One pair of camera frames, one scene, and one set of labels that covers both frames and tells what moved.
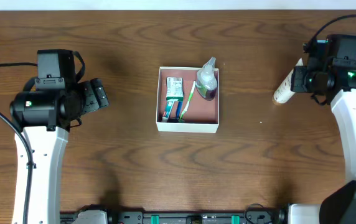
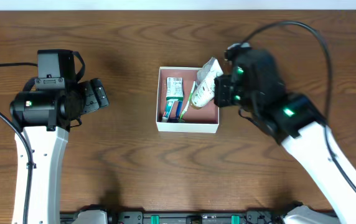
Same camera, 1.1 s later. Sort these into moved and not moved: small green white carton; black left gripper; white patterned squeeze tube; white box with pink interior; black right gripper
Moved: black right gripper; white patterned squeeze tube
Not moved: white box with pink interior; small green white carton; black left gripper
